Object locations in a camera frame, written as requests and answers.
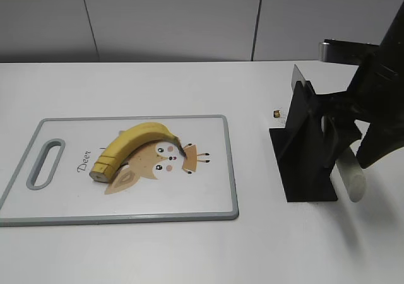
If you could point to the white handled kitchen knife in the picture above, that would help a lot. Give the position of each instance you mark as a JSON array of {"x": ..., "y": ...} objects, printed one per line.
[{"x": 347, "y": 164}]

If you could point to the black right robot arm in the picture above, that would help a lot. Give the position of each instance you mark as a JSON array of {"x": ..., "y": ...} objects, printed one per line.
[{"x": 394, "y": 28}]

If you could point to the white deer cutting board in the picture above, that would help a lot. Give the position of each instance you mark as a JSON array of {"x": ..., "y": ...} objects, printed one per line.
[{"x": 51, "y": 184}]

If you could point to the yellow banana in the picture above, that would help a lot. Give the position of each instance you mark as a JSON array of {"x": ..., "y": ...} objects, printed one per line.
[{"x": 133, "y": 138}]

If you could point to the small brass nut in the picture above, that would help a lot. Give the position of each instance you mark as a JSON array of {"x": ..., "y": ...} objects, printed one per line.
[{"x": 277, "y": 114}]

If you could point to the black knife stand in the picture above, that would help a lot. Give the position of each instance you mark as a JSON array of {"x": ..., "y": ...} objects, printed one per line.
[{"x": 298, "y": 151}]

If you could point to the cut banana end slice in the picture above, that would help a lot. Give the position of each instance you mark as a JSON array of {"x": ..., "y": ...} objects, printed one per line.
[{"x": 101, "y": 172}]

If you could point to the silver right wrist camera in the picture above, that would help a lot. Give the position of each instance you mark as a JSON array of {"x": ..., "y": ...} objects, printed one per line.
[{"x": 344, "y": 52}]

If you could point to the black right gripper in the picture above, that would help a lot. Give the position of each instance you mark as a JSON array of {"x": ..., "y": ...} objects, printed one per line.
[{"x": 338, "y": 134}]

